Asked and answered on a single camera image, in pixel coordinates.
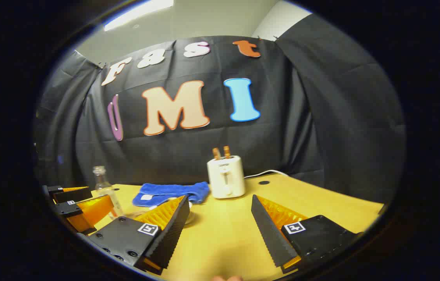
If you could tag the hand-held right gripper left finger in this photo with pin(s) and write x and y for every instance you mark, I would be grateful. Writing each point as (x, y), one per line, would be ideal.
(171, 234)

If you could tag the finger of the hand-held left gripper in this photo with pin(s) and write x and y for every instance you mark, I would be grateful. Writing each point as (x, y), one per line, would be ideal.
(73, 194)
(68, 208)

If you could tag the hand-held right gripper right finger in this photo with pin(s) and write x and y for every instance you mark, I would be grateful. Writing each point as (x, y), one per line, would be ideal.
(268, 234)

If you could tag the cream teacup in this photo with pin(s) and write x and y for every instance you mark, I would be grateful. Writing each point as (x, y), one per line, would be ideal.
(190, 212)

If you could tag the clear water bottle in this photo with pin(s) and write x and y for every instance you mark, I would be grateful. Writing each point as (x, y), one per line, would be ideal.
(103, 187)

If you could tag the blue towel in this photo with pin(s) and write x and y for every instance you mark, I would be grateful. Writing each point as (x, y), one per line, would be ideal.
(171, 192)

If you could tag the white toaster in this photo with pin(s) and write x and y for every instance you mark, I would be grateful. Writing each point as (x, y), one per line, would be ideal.
(226, 177)

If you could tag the black backdrop cloth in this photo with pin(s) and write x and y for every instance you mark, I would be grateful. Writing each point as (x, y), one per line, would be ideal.
(282, 136)

